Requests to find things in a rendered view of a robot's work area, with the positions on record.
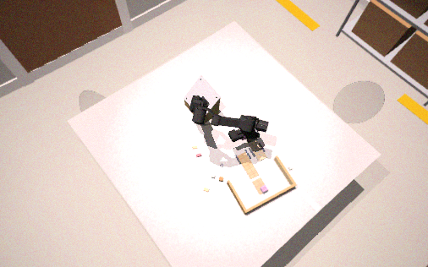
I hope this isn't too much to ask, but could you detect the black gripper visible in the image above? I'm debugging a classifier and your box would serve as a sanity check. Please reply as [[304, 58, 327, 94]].
[[228, 129, 244, 142]]

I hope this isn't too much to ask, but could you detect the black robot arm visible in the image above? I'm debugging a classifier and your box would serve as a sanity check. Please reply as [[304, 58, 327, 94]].
[[189, 95, 269, 143]]

